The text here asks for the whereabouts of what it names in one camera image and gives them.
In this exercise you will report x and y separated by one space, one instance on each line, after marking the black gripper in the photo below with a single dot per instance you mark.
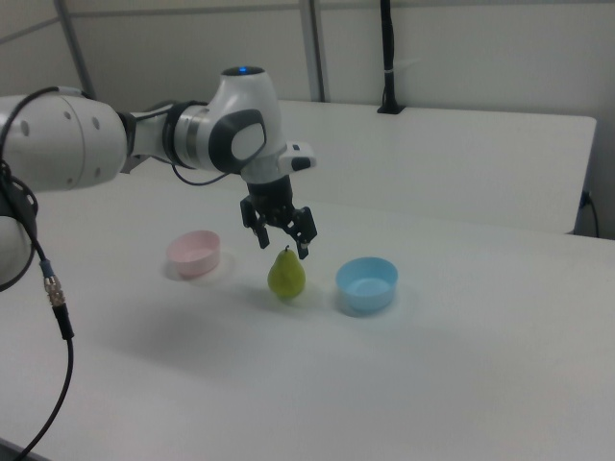
271 199

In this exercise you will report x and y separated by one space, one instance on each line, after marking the green pear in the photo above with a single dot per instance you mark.
287 276

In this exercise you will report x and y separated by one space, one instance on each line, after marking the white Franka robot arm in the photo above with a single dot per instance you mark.
72 144

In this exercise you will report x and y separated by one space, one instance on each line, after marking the pink plastic bowl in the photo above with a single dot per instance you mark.
192 254

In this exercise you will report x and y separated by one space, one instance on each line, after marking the blue plastic bowl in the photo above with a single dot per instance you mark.
366 288

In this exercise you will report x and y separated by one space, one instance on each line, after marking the white rectangular table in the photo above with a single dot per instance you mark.
432 158

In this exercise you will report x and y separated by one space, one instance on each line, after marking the black clamped pole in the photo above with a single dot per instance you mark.
388 53

